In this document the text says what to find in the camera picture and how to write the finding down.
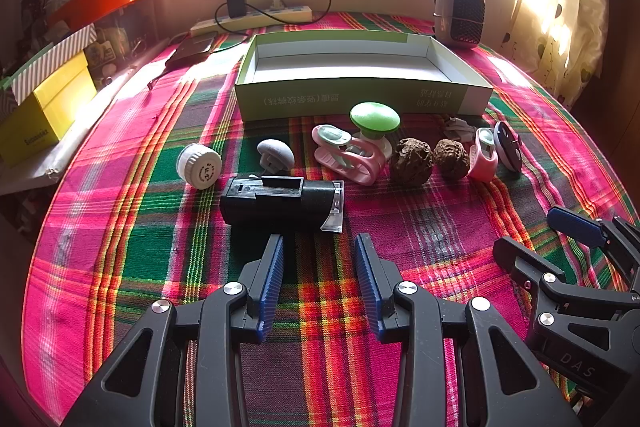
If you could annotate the green cardboard box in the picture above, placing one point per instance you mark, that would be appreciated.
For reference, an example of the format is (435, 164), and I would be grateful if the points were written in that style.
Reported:
(350, 99)

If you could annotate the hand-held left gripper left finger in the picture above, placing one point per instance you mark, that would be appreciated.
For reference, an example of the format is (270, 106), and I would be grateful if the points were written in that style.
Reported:
(272, 277)

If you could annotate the clear display case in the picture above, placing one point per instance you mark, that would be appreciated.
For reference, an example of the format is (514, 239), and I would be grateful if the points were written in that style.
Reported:
(120, 37)

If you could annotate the small beige heater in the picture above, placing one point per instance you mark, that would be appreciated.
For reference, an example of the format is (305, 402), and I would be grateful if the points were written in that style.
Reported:
(457, 17)

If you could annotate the large pink clip massager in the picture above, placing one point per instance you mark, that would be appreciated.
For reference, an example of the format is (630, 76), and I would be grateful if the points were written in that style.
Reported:
(330, 157)

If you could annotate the green mushroom-shaped massager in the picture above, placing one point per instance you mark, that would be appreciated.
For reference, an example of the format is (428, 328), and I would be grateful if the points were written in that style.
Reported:
(375, 119)

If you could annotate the grey mushroom-shaped massager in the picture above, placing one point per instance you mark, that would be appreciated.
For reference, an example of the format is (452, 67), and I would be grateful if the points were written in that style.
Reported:
(275, 149)

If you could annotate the yellow box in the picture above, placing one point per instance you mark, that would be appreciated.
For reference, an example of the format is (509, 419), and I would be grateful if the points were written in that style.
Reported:
(55, 107)

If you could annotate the small white plug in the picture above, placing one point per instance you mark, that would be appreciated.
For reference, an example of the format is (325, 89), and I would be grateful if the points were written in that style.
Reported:
(276, 3)

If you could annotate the brown walnut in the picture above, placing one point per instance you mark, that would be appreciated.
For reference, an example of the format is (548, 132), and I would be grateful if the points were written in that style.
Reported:
(411, 159)
(451, 158)

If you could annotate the cream power strip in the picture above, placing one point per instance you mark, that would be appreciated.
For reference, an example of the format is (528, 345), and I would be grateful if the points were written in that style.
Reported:
(280, 14)

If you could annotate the white round disc device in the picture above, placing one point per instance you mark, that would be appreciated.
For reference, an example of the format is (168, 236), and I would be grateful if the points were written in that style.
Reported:
(507, 147)

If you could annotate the striped box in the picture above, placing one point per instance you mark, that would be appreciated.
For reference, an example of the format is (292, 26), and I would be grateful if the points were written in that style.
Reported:
(55, 52)

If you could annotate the white ribbed jar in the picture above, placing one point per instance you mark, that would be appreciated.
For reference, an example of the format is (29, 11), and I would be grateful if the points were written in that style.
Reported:
(200, 167)

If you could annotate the plaid tablecloth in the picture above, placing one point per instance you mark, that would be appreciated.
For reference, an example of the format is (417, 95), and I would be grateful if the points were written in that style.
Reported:
(150, 232)

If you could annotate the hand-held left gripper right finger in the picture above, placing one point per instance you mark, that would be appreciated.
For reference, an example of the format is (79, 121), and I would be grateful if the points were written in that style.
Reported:
(367, 287)

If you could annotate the cream dotted curtain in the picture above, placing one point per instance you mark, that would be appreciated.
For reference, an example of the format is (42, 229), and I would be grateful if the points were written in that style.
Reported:
(565, 32)

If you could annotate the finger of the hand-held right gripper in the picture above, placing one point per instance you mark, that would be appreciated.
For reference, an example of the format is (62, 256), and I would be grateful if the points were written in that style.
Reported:
(575, 227)
(520, 262)

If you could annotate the black cylindrical device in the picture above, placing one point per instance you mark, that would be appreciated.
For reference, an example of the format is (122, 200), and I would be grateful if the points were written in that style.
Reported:
(300, 207)

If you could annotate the black phone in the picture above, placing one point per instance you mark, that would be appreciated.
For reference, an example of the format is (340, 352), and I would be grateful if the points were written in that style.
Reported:
(192, 47)

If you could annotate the small pink clip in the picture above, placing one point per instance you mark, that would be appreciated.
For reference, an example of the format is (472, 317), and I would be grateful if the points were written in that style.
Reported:
(482, 167)

